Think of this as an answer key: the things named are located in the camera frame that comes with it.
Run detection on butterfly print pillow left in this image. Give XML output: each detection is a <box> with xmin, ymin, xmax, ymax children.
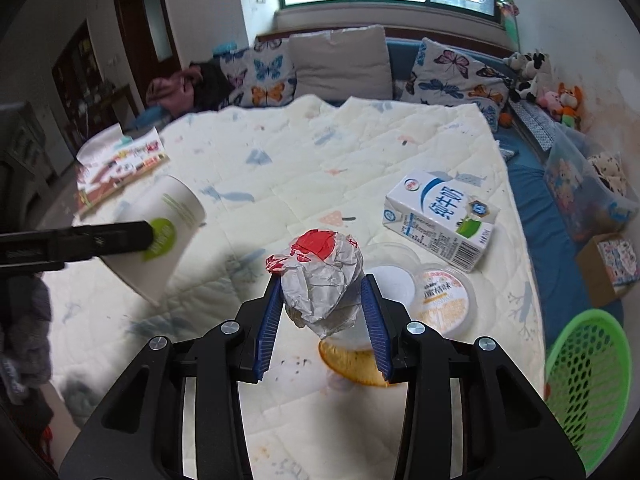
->
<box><xmin>218</xmin><ymin>38</ymin><xmax>297</xmax><ymax>108</ymax></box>

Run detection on butterfly print pillow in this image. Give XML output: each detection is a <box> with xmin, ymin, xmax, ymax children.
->
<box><xmin>400</xmin><ymin>38</ymin><xmax>511</xmax><ymax>132</ymax></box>
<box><xmin>218</xmin><ymin>38</ymin><xmax>297</xmax><ymax>108</ymax></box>

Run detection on butterfly print pillow right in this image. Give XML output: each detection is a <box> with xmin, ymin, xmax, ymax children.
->
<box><xmin>400</xmin><ymin>38</ymin><xmax>511</xmax><ymax>132</ymax></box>

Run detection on clear plastic storage bin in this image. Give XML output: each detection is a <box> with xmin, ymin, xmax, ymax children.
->
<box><xmin>544</xmin><ymin>125</ymin><xmax>639</xmax><ymax>243</ymax></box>

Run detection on sticker books in box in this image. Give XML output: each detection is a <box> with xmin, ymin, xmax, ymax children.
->
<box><xmin>597</xmin><ymin>237</ymin><xmax>639</xmax><ymax>287</ymax></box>

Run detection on white green paper cup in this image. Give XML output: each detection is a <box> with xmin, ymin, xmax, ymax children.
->
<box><xmin>102</xmin><ymin>176</ymin><xmax>206</xmax><ymax>306</ymax></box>

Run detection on pink clothes pile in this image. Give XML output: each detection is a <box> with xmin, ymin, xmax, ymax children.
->
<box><xmin>145</xmin><ymin>66</ymin><xmax>202</xmax><ymax>117</ymax></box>

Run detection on brown cardboard box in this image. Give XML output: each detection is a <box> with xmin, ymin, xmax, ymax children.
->
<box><xmin>575</xmin><ymin>233</ymin><xmax>639</xmax><ymax>308</ymax></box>

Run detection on green perforated plastic basket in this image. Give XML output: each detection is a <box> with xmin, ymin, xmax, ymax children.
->
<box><xmin>544</xmin><ymin>309</ymin><xmax>632</xmax><ymax>474</ymax></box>

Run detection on pink plush toy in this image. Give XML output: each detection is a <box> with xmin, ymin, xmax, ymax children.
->
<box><xmin>537</xmin><ymin>91</ymin><xmax>563</xmax><ymax>122</ymax></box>

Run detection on orange fox plush toy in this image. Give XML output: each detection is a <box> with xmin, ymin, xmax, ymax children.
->
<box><xmin>558</xmin><ymin>82</ymin><xmax>582</xmax><ymax>130</ymax></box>

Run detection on round plastic lid container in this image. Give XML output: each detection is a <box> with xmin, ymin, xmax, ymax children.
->
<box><xmin>409</xmin><ymin>264</ymin><xmax>477</xmax><ymax>338</ymax></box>

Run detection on cow plush toy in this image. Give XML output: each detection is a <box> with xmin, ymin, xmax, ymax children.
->
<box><xmin>503</xmin><ymin>50</ymin><xmax>552</xmax><ymax>103</ymax></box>

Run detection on grey plain cushion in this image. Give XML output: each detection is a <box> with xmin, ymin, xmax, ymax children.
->
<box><xmin>288</xmin><ymin>25</ymin><xmax>393</xmax><ymax>102</ymax></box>

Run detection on white quilted table cover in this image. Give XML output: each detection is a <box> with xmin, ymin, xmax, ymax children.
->
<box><xmin>46</xmin><ymin>96</ymin><xmax>544</xmax><ymax>479</ymax></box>

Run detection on orange peel piece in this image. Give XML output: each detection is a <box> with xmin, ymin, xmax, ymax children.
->
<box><xmin>318</xmin><ymin>340</ymin><xmax>390</xmax><ymax>388</ymax></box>

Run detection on dark wooden door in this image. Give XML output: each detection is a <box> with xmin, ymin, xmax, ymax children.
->
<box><xmin>114</xmin><ymin>0</ymin><xmax>181</xmax><ymax>106</ymax></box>

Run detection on white milk carton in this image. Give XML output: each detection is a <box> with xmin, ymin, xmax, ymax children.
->
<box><xmin>382</xmin><ymin>170</ymin><xmax>499</xmax><ymax>272</ymax></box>

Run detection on white red paper wrapper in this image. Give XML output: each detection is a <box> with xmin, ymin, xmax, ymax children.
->
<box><xmin>265</xmin><ymin>229</ymin><xmax>363</xmax><ymax>339</ymax></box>

